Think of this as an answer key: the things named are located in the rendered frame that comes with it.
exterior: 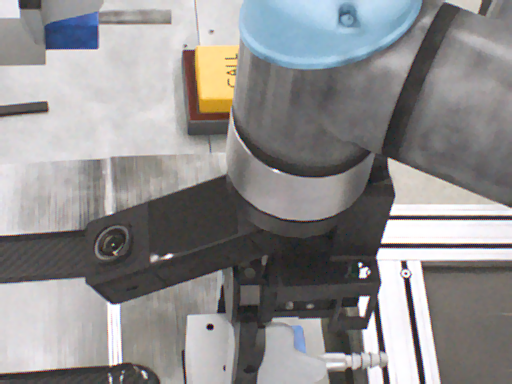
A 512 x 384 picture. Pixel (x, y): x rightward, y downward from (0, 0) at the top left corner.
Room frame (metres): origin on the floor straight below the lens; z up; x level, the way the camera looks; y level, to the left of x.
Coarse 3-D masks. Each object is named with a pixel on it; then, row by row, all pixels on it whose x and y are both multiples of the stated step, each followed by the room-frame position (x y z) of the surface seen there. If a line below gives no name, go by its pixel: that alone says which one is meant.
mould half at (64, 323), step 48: (0, 192) 0.54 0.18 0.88; (48, 192) 0.54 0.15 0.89; (96, 192) 0.55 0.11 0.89; (144, 192) 0.55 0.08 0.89; (0, 288) 0.46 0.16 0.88; (48, 288) 0.47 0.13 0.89; (192, 288) 0.48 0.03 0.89; (0, 336) 0.43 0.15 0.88; (48, 336) 0.43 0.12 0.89; (96, 336) 0.43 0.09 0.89; (144, 336) 0.44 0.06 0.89
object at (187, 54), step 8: (184, 56) 0.75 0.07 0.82; (184, 64) 0.74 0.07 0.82; (192, 64) 0.74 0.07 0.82; (192, 72) 0.73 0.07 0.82; (192, 80) 0.72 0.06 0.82; (192, 88) 0.72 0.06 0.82; (192, 96) 0.71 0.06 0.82; (192, 104) 0.70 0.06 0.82; (192, 112) 0.69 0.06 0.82; (192, 120) 0.68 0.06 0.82; (200, 120) 0.68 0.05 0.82; (208, 120) 0.68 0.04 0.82; (216, 120) 0.69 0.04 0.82
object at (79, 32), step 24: (0, 0) 0.66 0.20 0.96; (0, 24) 0.64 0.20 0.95; (48, 24) 0.65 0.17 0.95; (72, 24) 0.66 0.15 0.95; (96, 24) 0.66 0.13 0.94; (120, 24) 0.68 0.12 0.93; (144, 24) 0.68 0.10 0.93; (0, 48) 0.64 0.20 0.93; (24, 48) 0.64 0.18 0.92; (48, 48) 0.65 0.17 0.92; (72, 48) 0.65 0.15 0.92; (96, 48) 0.66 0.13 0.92
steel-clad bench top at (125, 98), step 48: (144, 0) 0.83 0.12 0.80; (192, 0) 0.84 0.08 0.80; (240, 0) 0.84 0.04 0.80; (144, 48) 0.77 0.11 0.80; (192, 48) 0.78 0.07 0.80; (0, 96) 0.69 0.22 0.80; (48, 96) 0.70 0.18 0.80; (96, 96) 0.71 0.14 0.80; (144, 96) 0.72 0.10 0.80; (0, 144) 0.64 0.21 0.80; (48, 144) 0.65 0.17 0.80; (96, 144) 0.66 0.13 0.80; (144, 144) 0.67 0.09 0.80; (192, 144) 0.67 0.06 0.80
